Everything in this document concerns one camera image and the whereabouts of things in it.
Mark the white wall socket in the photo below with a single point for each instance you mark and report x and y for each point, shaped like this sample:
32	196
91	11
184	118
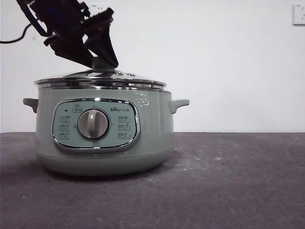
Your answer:
299	16
93	7

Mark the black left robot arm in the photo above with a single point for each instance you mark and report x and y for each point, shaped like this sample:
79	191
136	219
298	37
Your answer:
59	16

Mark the pale green electric pot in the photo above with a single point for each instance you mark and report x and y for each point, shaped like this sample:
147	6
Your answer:
152	133

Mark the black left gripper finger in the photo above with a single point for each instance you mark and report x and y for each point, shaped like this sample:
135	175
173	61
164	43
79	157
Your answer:
102	40
69	47

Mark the glass lid with green knob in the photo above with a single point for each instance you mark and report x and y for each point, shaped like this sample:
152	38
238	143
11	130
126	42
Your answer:
100	77

